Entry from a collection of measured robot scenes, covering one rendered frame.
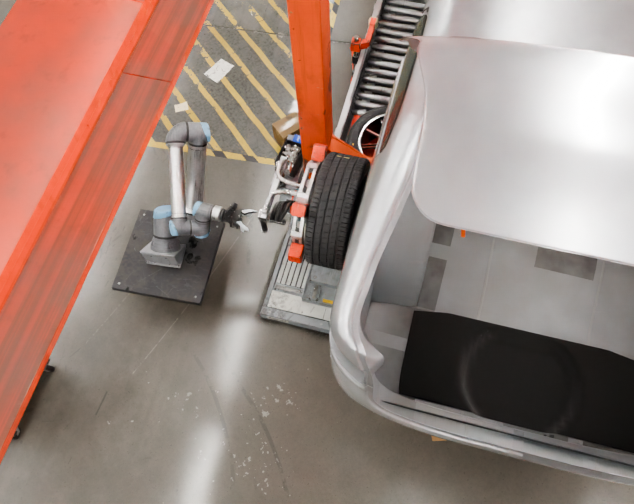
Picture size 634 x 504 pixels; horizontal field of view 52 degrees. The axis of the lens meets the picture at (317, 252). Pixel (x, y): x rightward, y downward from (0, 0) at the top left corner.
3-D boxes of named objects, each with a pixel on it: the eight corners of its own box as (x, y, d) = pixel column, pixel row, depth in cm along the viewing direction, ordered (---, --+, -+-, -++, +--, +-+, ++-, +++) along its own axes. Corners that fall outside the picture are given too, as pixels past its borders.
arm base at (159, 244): (145, 250, 415) (144, 235, 412) (158, 241, 433) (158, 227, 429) (172, 255, 411) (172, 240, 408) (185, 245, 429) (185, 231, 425)
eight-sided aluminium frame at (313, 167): (305, 267, 392) (299, 223, 343) (294, 265, 393) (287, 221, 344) (328, 192, 415) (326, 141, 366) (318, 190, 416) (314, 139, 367)
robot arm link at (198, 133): (178, 225, 429) (183, 117, 390) (204, 224, 435) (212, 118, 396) (181, 237, 417) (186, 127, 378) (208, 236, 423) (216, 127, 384)
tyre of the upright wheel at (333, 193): (346, 225, 330) (374, 134, 366) (301, 215, 333) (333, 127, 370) (342, 292, 384) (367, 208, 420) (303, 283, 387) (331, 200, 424)
